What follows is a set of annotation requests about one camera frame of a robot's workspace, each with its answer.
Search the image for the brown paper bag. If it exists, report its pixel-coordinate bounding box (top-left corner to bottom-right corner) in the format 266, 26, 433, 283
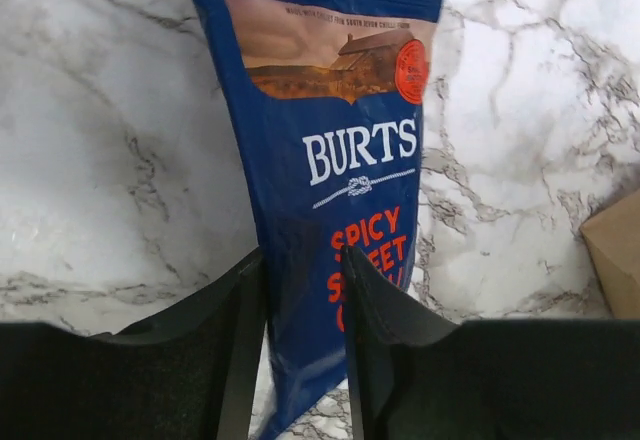
580, 191, 640, 320

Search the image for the blue Burts crisps bag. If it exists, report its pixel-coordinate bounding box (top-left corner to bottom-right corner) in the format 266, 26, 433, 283
193, 0, 444, 439

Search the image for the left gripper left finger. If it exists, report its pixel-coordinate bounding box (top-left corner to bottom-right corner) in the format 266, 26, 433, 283
1, 251, 265, 439

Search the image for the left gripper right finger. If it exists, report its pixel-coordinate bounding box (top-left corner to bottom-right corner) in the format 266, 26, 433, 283
342, 247, 639, 439

